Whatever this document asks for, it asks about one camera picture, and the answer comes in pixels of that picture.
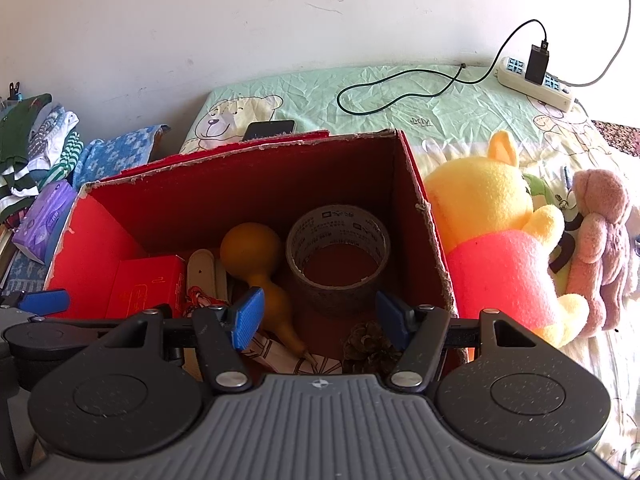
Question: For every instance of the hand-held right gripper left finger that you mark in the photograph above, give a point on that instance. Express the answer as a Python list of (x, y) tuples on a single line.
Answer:
[(247, 317)]

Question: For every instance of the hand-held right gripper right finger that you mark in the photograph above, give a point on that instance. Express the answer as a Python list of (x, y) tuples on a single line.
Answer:
[(392, 320)]

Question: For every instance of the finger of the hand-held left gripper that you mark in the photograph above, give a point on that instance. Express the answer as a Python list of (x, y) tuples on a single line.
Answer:
[(45, 301)]

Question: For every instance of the pine cone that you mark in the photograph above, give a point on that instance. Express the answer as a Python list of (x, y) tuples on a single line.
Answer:
[(367, 345)]

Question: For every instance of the brown gourd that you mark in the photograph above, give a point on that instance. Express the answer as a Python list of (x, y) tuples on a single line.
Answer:
[(250, 247)]

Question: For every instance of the grey tape roll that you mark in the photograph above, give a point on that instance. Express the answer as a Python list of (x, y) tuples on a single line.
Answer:
[(320, 300)]

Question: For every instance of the red cardboard box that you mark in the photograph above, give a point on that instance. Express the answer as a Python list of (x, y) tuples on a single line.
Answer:
[(100, 240)]

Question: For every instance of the small red gift packet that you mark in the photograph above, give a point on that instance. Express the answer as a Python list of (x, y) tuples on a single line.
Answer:
[(145, 285)]

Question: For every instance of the purple tissue pack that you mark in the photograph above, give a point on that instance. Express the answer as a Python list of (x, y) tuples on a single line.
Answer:
[(45, 215)]

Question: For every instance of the pile of folded clothes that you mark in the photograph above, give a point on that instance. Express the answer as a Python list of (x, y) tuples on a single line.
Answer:
[(65, 160)]

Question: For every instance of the yellow bear plush toy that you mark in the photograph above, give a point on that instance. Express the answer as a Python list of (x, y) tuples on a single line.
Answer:
[(480, 195)]

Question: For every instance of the blue white patterned cloth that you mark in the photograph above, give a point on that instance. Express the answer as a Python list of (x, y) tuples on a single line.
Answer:
[(125, 150)]

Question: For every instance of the white grey patterned garment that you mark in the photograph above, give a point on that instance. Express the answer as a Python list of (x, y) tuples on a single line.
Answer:
[(50, 127)]

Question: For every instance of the dark green garment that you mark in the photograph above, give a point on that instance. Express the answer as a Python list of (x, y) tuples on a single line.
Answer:
[(20, 125)]

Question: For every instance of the black smartphone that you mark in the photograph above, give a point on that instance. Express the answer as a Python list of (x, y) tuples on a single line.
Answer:
[(270, 129)]

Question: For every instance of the green bear print sheet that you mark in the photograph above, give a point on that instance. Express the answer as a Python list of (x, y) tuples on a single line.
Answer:
[(400, 125)]

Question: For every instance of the green plush toy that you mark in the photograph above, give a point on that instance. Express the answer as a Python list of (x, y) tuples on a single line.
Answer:
[(540, 190)]

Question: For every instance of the black clip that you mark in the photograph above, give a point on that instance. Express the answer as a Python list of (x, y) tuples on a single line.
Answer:
[(15, 91)]

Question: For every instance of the pink plush toy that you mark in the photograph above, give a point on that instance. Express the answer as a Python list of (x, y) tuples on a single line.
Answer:
[(600, 240)]

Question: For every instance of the small blue pen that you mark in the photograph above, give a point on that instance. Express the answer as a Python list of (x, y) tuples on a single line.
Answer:
[(568, 177)]

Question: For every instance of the white power strip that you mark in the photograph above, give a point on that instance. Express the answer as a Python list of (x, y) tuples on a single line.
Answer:
[(555, 97)]

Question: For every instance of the dark patterned blanket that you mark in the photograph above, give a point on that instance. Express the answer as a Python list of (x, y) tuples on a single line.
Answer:
[(620, 135)]

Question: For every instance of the black charger plug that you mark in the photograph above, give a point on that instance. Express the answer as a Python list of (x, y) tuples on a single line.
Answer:
[(537, 65)]

